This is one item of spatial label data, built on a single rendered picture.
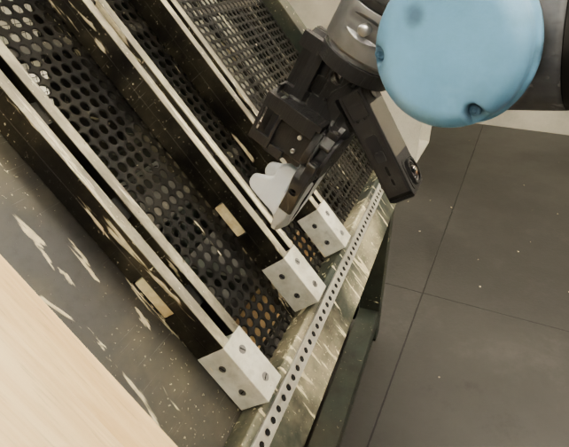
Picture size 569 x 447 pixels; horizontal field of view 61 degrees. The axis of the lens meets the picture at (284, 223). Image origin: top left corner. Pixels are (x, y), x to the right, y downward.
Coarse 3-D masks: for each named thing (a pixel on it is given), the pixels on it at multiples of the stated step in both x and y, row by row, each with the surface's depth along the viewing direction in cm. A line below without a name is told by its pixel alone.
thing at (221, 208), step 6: (222, 204) 102; (216, 210) 103; (222, 210) 103; (228, 210) 102; (222, 216) 103; (228, 216) 103; (228, 222) 104; (234, 222) 103; (234, 228) 104; (240, 228) 103; (240, 234) 104
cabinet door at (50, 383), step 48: (0, 288) 63; (0, 336) 61; (48, 336) 65; (0, 384) 58; (48, 384) 62; (96, 384) 67; (0, 432) 56; (48, 432) 60; (96, 432) 64; (144, 432) 69
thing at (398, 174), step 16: (352, 96) 42; (368, 96) 42; (352, 112) 43; (368, 112) 42; (384, 112) 44; (368, 128) 43; (384, 128) 43; (368, 144) 43; (384, 144) 43; (400, 144) 45; (384, 160) 43; (400, 160) 44; (384, 176) 44; (400, 176) 43; (416, 176) 45; (400, 192) 44; (416, 192) 45
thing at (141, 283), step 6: (138, 282) 80; (144, 282) 79; (144, 288) 80; (150, 288) 79; (144, 294) 80; (150, 294) 80; (156, 294) 79; (150, 300) 81; (156, 300) 80; (156, 306) 81; (162, 306) 80; (162, 312) 81; (168, 312) 80
